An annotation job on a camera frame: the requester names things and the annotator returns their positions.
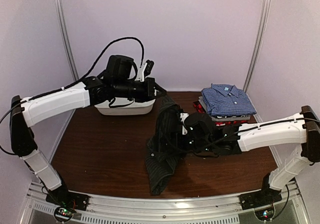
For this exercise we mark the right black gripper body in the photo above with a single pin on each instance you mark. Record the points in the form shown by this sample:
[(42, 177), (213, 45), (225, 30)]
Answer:
[(197, 144)]

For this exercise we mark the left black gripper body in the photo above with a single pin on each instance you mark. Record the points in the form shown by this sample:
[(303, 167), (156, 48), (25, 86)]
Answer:
[(123, 89)]

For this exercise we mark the black pinstriped long sleeve shirt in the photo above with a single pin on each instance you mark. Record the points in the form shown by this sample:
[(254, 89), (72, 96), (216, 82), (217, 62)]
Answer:
[(163, 154)]

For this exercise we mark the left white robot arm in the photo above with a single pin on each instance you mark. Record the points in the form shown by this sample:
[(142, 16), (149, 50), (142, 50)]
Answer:
[(31, 115)]

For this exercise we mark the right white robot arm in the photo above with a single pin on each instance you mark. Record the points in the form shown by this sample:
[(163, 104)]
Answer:
[(301, 129)]

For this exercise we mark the white plastic tub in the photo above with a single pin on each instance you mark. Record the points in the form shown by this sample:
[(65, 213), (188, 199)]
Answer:
[(129, 108)]

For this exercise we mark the grey folded shirt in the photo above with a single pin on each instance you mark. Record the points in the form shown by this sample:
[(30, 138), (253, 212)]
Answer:
[(223, 118)]

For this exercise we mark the blue checked folded shirt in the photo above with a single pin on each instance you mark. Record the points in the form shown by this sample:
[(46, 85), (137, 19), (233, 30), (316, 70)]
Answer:
[(227, 100)]

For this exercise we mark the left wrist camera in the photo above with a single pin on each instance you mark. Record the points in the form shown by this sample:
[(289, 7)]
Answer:
[(144, 70)]

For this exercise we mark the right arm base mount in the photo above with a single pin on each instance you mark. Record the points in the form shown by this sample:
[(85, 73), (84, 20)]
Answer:
[(263, 201)]

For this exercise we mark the front aluminium rail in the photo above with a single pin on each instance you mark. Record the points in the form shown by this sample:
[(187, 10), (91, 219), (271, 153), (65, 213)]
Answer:
[(221, 209)]

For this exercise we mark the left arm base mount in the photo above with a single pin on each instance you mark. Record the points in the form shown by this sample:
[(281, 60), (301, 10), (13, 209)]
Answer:
[(67, 202)]

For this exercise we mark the left aluminium frame post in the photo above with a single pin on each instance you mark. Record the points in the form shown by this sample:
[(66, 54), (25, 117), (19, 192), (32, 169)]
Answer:
[(65, 38)]

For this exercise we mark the aluminium frame post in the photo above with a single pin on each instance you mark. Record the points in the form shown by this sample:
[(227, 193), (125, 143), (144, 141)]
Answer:
[(263, 20), (65, 38)]

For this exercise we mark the right aluminium frame post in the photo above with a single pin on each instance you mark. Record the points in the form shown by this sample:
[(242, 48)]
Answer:
[(263, 20)]

